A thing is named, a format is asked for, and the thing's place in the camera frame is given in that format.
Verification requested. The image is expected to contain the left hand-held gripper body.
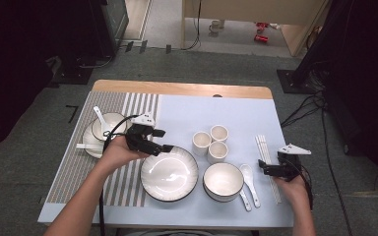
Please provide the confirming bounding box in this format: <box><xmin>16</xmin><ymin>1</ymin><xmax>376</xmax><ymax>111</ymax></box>
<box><xmin>124</xmin><ymin>112</ymin><xmax>165</xmax><ymax>156</ymax></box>

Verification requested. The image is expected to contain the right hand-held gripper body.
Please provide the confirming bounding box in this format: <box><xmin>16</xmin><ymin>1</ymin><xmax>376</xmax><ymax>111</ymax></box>
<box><xmin>275</xmin><ymin>143</ymin><xmax>312</xmax><ymax>182</ymax></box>

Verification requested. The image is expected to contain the grey floor cable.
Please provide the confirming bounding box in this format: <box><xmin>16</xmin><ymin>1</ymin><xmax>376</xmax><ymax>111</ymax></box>
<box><xmin>78</xmin><ymin>53</ymin><xmax>116</xmax><ymax>69</ymax></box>

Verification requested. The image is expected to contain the long black floor cable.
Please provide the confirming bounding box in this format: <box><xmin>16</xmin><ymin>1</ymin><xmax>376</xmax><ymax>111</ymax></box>
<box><xmin>321</xmin><ymin>107</ymin><xmax>353</xmax><ymax>236</ymax></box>

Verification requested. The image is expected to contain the striped beige placemat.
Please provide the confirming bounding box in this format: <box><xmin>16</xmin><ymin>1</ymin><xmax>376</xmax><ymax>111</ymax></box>
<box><xmin>47</xmin><ymin>90</ymin><xmax>160</xmax><ymax>208</ymax></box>

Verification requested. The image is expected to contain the white bowl dark rim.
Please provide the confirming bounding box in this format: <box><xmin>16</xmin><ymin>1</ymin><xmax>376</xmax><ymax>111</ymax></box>
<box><xmin>91</xmin><ymin>112</ymin><xmax>132</xmax><ymax>144</ymax></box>
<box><xmin>202</xmin><ymin>161</ymin><xmax>245</xmax><ymax>204</ymax></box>

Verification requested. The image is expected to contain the white ribbed plate dark rim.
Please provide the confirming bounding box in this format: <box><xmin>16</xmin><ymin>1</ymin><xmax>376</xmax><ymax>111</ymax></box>
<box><xmin>140</xmin><ymin>145</ymin><xmax>200</xmax><ymax>203</ymax></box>
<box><xmin>82</xmin><ymin>112</ymin><xmax>136</xmax><ymax>160</ymax></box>

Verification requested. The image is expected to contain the white ceramic spoon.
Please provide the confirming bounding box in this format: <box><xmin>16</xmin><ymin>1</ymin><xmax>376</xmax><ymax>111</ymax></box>
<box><xmin>238</xmin><ymin>189</ymin><xmax>253</xmax><ymax>212</ymax></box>
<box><xmin>239</xmin><ymin>164</ymin><xmax>262</xmax><ymax>209</ymax></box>
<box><xmin>93</xmin><ymin>105</ymin><xmax>114</xmax><ymax>141</ymax></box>

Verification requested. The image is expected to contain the dark equipment cabinet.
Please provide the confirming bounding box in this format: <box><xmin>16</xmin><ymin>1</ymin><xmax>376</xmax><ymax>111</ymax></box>
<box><xmin>90</xmin><ymin>0</ymin><xmax>130</xmax><ymax>58</ymax></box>

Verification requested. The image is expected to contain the white mug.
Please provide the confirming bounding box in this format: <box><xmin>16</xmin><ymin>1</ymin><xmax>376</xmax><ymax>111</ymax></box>
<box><xmin>209</xmin><ymin>19</ymin><xmax>225</xmax><ymax>33</ymax></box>

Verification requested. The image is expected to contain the light blue table mat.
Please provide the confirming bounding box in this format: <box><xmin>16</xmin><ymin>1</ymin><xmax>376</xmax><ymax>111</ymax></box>
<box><xmin>37</xmin><ymin>93</ymin><xmax>294</xmax><ymax>229</ymax></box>

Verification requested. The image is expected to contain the row of white chopsticks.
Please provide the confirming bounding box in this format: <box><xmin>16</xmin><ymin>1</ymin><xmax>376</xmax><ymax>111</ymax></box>
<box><xmin>255</xmin><ymin>134</ymin><xmax>283</xmax><ymax>205</ymax></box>

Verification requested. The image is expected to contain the person's right hand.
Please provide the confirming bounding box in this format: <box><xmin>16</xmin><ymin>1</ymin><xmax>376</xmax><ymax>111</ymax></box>
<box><xmin>272</xmin><ymin>175</ymin><xmax>311</xmax><ymax>205</ymax></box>

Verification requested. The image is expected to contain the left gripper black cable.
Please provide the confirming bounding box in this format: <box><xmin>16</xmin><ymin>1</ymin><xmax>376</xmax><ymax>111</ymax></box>
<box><xmin>98</xmin><ymin>114</ymin><xmax>139</xmax><ymax>236</ymax></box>

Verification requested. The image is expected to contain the black floor cable bundle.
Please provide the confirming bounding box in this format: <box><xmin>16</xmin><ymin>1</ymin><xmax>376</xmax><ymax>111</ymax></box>
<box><xmin>280</xmin><ymin>91</ymin><xmax>326</xmax><ymax>129</ymax></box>

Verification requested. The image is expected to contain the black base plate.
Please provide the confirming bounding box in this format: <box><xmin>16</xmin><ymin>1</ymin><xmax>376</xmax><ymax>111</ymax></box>
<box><xmin>50</xmin><ymin>65</ymin><xmax>95</xmax><ymax>86</ymax></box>

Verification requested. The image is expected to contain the black curtain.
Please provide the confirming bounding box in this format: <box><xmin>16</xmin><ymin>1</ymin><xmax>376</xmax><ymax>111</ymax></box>
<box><xmin>321</xmin><ymin>0</ymin><xmax>378</xmax><ymax>195</ymax></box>
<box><xmin>0</xmin><ymin>0</ymin><xmax>102</xmax><ymax>155</ymax></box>

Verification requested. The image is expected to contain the person's left hand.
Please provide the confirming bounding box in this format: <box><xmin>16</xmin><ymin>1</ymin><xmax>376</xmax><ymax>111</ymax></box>
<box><xmin>96</xmin><ymin>135</ymin><xmax>152</xmax><ymax>175</ymax></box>

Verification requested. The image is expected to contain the wooden table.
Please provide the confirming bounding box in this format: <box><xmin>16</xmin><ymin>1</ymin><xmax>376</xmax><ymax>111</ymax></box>
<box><xmin>92</xmin><ymin>79</ymin><xmax>274</xmax><ymax>100</ymax></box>

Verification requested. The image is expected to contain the hanging black cable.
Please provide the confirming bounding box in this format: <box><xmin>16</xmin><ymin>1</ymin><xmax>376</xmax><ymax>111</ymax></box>
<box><xmin>181</xmin><ymin>0</ymin><xmax>202</xmax><ymax>51</ymax></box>

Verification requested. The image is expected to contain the black stand base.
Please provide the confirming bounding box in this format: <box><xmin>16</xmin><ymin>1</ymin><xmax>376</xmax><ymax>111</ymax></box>
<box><xmin>277</xmin><ymin>68</ymin><xmax>313</xmax><ymax>95</ymax></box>

